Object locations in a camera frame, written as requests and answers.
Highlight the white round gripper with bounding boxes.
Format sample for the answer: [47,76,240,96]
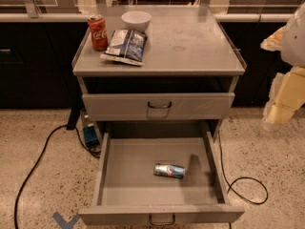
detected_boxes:
[260,3,305,132]

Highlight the silver blue redbull can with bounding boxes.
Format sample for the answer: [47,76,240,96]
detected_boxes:
[153,163,185,179]

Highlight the grey drawer cabinet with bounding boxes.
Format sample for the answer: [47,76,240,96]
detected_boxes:
[73,6,245,137]

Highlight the open grey middle drawer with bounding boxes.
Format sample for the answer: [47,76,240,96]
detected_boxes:
[79,132,244,226]

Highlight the grey top drawer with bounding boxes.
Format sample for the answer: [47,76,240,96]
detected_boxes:
[83,93,234,121]

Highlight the red coca-cola can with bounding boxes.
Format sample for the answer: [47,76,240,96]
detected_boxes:
[88,14,108,51]

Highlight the dark counter cabinets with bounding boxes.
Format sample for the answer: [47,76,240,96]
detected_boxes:
[0,22,291,109]

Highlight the white bowl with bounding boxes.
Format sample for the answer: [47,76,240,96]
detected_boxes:
[121,10,152,32]

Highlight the blue white chip bag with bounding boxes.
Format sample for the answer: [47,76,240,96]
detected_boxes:
[100,30,147,66]

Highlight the blue power adapter box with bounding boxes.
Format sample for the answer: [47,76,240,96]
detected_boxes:
[83,126,99,148]

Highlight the blue tape floor mark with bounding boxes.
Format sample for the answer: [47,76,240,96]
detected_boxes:
[52,212,80,229]

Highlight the black cable right floor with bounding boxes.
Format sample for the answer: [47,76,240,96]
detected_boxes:
[217,131,270,206]

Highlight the black cable floor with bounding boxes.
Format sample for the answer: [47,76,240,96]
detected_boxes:
[12,123,102,229]
[217,131,270,206]

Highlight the black cable left floor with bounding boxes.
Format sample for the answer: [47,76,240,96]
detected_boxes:
[12,123,102,229]

